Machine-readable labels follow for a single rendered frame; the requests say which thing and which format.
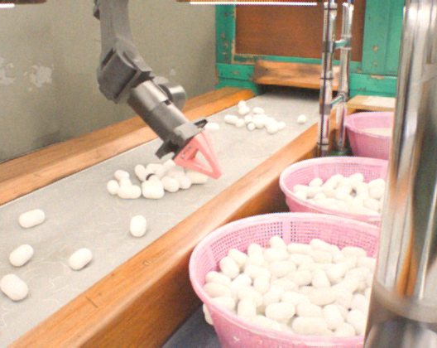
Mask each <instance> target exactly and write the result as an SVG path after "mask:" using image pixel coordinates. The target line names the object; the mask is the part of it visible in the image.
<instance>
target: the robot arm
mask: <svg viewBox="0 0 437 348"><path fill-rule="evenodd" d="M128 1H129V0H93V2H94V4H95V5H94V7H93V16H94V17H96V18H97V19H98V20H100V31H101V43H102V53H101V55H100V60H99V66H98V68H97V69H96V77H97V81H98V84H99V87H98V88H99V90H100V92H101V93H102V94H103V95H104V96H105V97H106V98H107V99H108V100H112V101H113V102H114V103H115V104H116V105H119V104H127V105H128V106H129V107H130V108H131V109H132V110H133V111H134V112H135V113H136V114H137V115H138V116H139V117H140V118H141V120H142V121H143V122H144V123H145V124H146V125H147V126H148V127H149V128H150V129H151V130H152V131H153V132H154V133H155V134H156V136H157V137H158V138H159V139H160V140H161V141H162V142H163V143H162V144H161V146H160V147H159V148H158V149H157V151H156V152H155V155H156V156H157V157H158V158H159V159H160V160H161V159H162V157H164V156H165V155H167V154H169V153H171V152H173V153H174V155H173V156H172V158H171V160H172V161H173V162H174V164H177V165H180V166H183V167H187V168H189V169H192V170H195V171H197V172H201V173H203V174H205V175H206V176H208V177H210V178H213V179H214V180H218V179H219V178H220V177H221V176H222V175H223V171H222V169H221V166H220V164H219V162H218V160H217V158H216V156H215V152H214V147H213V144H212V141H211V137H210V134H209V131H208V130H207V129H206V128H205V127H204V126H205V125H206V123H207V122H208V120H207V119H206V118H205V117H204V116H202V117H200V118H197V119H195V120H192V121H189V120H188V119H187V118H186V117H185V116H184V115H183V114H182V113H181V110H182V109H183V108H184V107H185V103H186V93H185V91H184V89H183V88H182V87H181V86H180V85H178V84H176V83H170V81H169V80H167V79H166V78H165V77H160V76H156V75H155V74H154V73H152V69H151V68H150V67H149V66H148V65H147V64H146V62H144V61H143V59H142V57H140V55H139V51H138V49H137V48H136V47H135V46H134V43H133V38H132V27H131V22H130V17H129V13H128V9H127V5H128ZM199 128H201V129H199ZM198 151H200V152H201V153H202V155H203V156H204V158H205V159H206V160H207V162H208V163H209V165H210V166H211V168H210V167H208V166H207V165H205V164H204V163H203V162H201V161H200V160H199V159H198V158H197V157H196V154H197V152H198Z"/></svg>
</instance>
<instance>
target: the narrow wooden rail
mask: <svg viewBox="0 0 437 348"><path fill-rule="evenodd" d="M336 113H337V108H336V109H334V110H333V111H331V113H330V123H329V145H328V153H329V152H330V151H331V150H332V149H333V148H334V134H335V123H336ZM317 131H318V122H316V123H315V124H313V125H312V126H311V127H310V128H308V129H307V130H306V131H304V132H303V133H302V134H301V135H299V136H298V137H297V138H295V139H294V140H292V141H291V142H289V143H288V144H286V145H285V146H284V147H283V148H281V149H280V150H279V151H277V152H276V153H274V154H273V155H271V156H270V157H268V158H267V159H266V160H264V161H263V162H261V163H260V164H258V165H257V166H256V167H254V168H253V169H252V170H251V171H249V172H248V173H246V174H245V175H243V177H242V178H240V179H239V180H238V181H236V182H234V183H233V184H232V185H231V186H230V187H228V188H227V189H225V190H224V191H222V192H221V193H220V194H217V195H216V196H215V197H214V198H212V199H211V200H210V201H208V202H206V203H205V204H204V205H202V206H201V207H200V208H199V209H197V210H196V211H194V212H193V213H192V214H190V215H188V216H187V217H186V218H184V219H183V220H182V221H181V222H179V223H178V224H177V225H175V226H174V227H172V228H171V229H169V230H168V231H166V232H165V233H164V234H163V235H161V236H160V237H159V238H157V239H156V240H154V241H153V242H151V243H150V244H149V245H147V246H146V247H145V248H144V249H142V250H141V251H139V252H138V253H137V254H135V255H133V256H132V257H131V258H130V259H128V260H127V261H126V262H124V263H123V264H121V265H120V266H118V267H117V268H115V269H114V270H112V271H111V272H109V273H108V274H106V276H105V277H103V278H101V279H100V280H99V281H97V282H96V283H95V284H94V285H91V286H90V287H88V288H87V289H85V291H83V292H82V293H81V294H80V295H79V296H77V297H75V298H73V299H71V300H70V301H69V302H68V303H66V304H65V305H64V306H63V307H62V308H60V309H59V310H58V309H57V310H56V312H54V313H53V314H51V315H50V316H48V317H47V318H46V319H45V320H43V321H41V322H40V323H39V324H37V325H36V326H34V327H33V328H32V329H30V330H29V331H28V332H26V333H25V334H23V335H22V336H21V337H20V338H17V339H16V340H15V341H14V342H12V344H11V345H9V346H7V347H5V348H161V347H162V346H163V345H164V344H165V343H166V342H168V341H169V340H170V338H171V337H172V336H173V335H174V334H175V333H176V332H177V331H178V330H179V329H180V328H181V327H182V326H183V325H184V324H185V323H186V322H187V321H188V319H189V318H190V317H191V316H192V315H193V314H194V313H195V312H196V311H197V310H198V308H200V307H201V306H202V305H203V304H204V303H203V302H202V301H201V299H200V298H199V297H198V295H197V294H196V292H195V290H194V288H193V286H192V284H191V281H190V268H189V266H190V258H191V255H192V253H193V252H194V249H195V248H196V246H197V245H198V243H199V242H200V241H201V240H202V239H203V238H204V237H206V236H207V235H208V234H210V233H212V232H213V231H215V230H216V229H218V228H220V227H221V226H223V225H226V224H228V223H231V222H234V221H236V220H240V219H244V218H247V217H252V216H256V215H266V214H275V213H288V212H289V211H291V210H290V207H289V206H288V205H287V204H286V194H285V193H284V192H283V190H282V189H281V187H280V176H281V174H282V172H283V171H284V170H285V169H286V168H287V167H289V166H291V165H293V164H295V163H297V162H302V161H305V160H309V159H314V158H316V154H317V141H318V138H317Z"/></svg>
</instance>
